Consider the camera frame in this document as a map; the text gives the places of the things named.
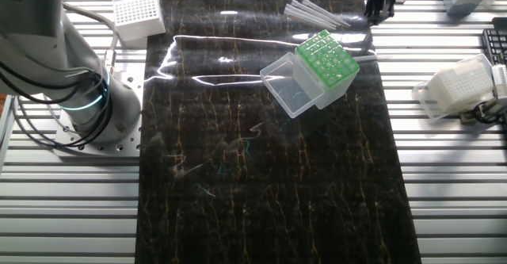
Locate black marble mat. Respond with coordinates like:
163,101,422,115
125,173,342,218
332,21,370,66
134,0,423,264

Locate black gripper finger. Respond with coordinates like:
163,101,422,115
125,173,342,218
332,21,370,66
380,0,397,20
364,0,383,25

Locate grey vented depth camera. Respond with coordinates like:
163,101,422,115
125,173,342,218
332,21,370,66
490,63,507,113

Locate small metal foot bracket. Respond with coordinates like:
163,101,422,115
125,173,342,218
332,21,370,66
459,97,507,125

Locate thick grey robot cable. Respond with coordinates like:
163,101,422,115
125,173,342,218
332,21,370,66
63,2,120,75

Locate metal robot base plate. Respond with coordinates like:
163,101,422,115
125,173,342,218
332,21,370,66
53,61,143,157

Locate black keyboard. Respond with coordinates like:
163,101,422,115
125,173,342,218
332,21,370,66
481,17,507,66

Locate green pipette tip holder box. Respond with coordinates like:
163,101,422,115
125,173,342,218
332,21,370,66
259,29,360,119

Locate white pipette tip rack box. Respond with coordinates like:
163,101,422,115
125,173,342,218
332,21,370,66
411,52,496,121
112,0,166,43

